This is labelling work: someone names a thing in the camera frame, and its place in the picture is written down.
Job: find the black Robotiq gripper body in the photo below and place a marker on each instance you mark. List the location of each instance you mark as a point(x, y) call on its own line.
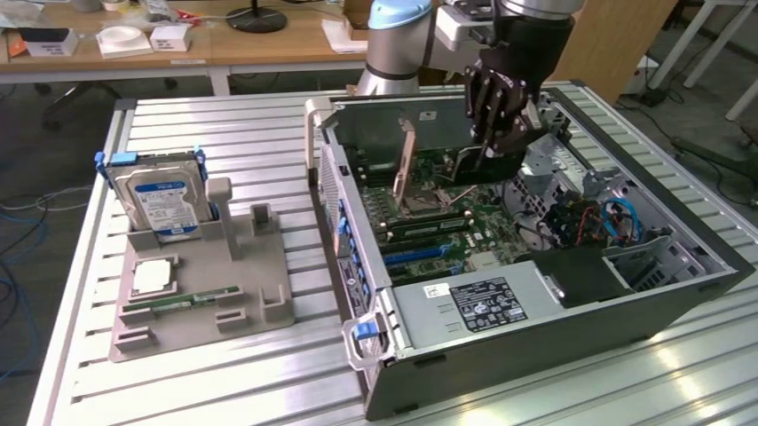
point(533, 49)

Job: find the Nvidia graphics card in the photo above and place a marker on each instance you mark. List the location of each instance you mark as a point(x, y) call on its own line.
point(475, 171)

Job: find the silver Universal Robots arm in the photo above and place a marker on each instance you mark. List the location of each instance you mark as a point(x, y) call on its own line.
point(397, 44)

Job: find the metal drive cage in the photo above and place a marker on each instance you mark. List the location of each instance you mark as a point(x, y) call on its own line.
point(551, 182)

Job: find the wooden cabinet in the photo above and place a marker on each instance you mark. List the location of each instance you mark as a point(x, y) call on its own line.
point(623, 44)

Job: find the metal socket cover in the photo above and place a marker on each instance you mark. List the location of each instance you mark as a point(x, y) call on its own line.
point(465, 193)

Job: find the CPU socket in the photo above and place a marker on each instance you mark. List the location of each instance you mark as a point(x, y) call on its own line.
point(424, 204)

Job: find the green motherboard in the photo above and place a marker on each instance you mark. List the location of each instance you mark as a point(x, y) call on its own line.
point(480, 239)

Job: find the white paper stack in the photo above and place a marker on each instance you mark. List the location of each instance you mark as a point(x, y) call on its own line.
point(344, 37)

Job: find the installed black RAM stick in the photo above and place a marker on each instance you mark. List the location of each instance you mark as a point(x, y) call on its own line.
point(427, 227)

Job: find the cardboard box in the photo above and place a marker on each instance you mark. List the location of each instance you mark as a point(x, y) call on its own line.
point(357, 11)

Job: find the blue expansion slot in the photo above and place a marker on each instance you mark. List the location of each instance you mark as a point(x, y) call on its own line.
point(415, 255)

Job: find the wooden desk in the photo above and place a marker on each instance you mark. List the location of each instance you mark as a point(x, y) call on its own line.
point(266, 49)

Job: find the metal disk bay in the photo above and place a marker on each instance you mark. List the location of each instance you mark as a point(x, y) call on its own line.
point(657, 262)

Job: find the black round lamp base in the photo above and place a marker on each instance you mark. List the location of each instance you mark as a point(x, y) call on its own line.
point(256, 20)

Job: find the grey power supply unit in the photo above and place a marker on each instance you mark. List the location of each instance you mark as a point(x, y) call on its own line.
point(439, 319)

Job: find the black open PC case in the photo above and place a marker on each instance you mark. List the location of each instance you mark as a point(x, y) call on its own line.
point(533, 355)

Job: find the small white labelled box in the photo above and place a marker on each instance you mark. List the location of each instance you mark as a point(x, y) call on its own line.
point(172, 39)

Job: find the white box with round hollow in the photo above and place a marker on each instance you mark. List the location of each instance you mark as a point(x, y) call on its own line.
point(124, 42)

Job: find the grey printed parts rack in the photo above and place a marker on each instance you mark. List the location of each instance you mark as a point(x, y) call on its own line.
point(202, 319)

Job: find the silver CPU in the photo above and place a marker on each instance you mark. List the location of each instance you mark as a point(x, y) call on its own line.
point(153, 277)

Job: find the black office chair base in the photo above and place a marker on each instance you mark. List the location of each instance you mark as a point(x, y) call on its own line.
point(77, 95)

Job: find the green RAM stick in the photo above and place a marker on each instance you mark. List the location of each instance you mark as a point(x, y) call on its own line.
point(178, 302)

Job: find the black and white box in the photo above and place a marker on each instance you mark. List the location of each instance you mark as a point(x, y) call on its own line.
point(48, 41)

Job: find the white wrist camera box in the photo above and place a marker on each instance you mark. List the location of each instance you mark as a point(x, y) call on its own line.
point(456, 29)

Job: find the white table frame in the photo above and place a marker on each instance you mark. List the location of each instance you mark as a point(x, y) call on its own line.
point(699, 40)

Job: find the hard disk with blue bracket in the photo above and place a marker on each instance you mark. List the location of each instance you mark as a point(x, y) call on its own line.
point(161, 199)

